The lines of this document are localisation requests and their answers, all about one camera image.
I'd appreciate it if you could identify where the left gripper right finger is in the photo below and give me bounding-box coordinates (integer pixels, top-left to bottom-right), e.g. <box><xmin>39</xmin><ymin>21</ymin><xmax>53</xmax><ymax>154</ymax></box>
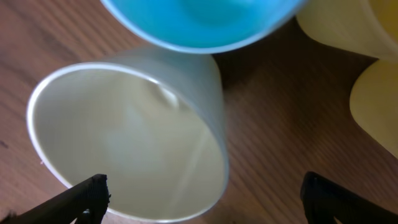
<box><xmin>300</xmin><ymin>172</ymin><xmax>397</xmax><ymax>224</ymax></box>

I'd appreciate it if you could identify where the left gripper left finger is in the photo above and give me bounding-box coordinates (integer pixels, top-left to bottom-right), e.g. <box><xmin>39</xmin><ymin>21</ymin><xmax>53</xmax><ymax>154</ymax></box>
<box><xmin>1</xmin><ymin>174</ymin><xmax>111</xmax><ymax>224</ymax></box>

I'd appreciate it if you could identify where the cream white cup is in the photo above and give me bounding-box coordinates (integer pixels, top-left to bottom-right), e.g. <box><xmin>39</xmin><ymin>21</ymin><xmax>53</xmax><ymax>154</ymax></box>
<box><xmin>26</xmin><ymin>46</ymin><xmax>229</xmax><ymax>223</ymax></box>

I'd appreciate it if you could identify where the yellow cup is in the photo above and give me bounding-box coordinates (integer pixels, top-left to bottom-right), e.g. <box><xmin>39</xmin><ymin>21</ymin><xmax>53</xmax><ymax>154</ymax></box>
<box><xmin>297</xmin><ymin>0</ymin><xmax>397</xmax><ymax>62</ymax></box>
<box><xmin>349</xmin><ymin>60</ymin><xmax>397</xmax><ymax>157</ymax></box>

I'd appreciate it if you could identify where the light blue cup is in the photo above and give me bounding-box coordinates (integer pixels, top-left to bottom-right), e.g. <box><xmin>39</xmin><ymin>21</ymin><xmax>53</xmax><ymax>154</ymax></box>
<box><xmin>101</xmin><ymin>0</ymin><xmax>307</xmax><ymax>54</ymax></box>

